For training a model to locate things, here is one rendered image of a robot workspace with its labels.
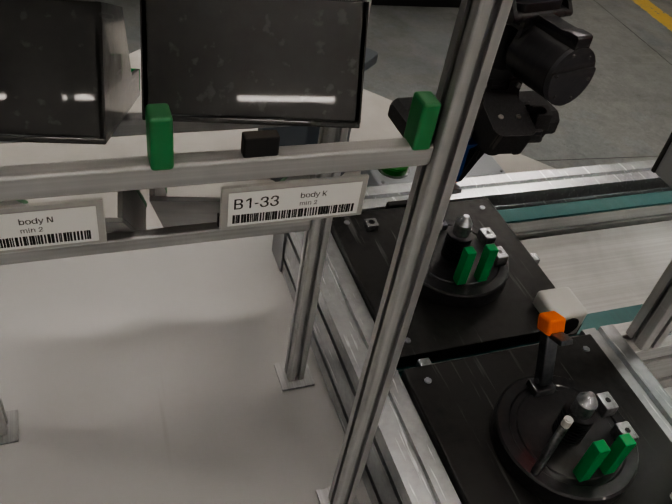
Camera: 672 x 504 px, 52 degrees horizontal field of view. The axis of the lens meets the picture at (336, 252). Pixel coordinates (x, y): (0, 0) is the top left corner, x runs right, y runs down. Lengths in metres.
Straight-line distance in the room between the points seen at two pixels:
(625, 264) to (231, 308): 0.56
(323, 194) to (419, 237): 0.09
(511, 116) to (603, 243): 0.42
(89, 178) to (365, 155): 0.15
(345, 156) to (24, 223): 0.17
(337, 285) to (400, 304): 0.33
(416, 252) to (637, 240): 0.70
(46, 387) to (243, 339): 0.23
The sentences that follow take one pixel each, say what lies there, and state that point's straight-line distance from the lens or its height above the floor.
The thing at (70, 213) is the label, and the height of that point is 1.29.
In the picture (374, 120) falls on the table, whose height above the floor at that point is 0.86.
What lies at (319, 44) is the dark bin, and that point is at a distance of 0.43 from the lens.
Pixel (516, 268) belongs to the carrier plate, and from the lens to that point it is 0.90.
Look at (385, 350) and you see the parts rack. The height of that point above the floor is 1.12.
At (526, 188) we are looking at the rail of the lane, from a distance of 1.06.
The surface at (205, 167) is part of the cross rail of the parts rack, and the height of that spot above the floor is 1.31.
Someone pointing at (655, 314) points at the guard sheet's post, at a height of 1.01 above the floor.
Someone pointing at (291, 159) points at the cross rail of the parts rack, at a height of 1.31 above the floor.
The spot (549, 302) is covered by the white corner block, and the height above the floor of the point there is 0.99.
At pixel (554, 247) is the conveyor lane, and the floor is 0.92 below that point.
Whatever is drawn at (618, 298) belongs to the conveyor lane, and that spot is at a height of 0.92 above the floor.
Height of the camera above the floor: 1.53
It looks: 42 degrees down
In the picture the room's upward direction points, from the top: 11 degrees clockwise
